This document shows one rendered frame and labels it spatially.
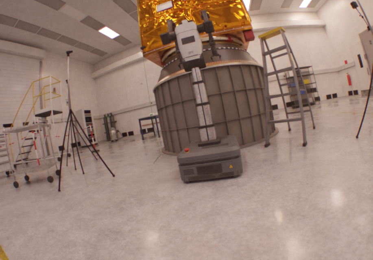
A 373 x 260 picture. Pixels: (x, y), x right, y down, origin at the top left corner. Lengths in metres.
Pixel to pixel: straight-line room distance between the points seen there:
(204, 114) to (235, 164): 0.53
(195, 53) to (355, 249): 1.70
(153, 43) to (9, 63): 7.02
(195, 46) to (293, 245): 1.59
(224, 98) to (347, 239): 2.02
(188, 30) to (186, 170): 1.29
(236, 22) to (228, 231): 2.70
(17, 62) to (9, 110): 2.16
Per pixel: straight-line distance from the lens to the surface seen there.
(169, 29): 2.05
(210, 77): 2.25
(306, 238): 0.77
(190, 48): 1.59
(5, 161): 4.58
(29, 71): 8.85
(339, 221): 0.86
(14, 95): 8.22
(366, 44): 3.81
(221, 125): 2.21
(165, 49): 2.91
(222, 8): 2.99
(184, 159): 1.31
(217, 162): 1.28
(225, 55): 2.49
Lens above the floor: 0.55
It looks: 1 degrees down
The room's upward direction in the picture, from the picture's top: 11 degrees counter-clockwise
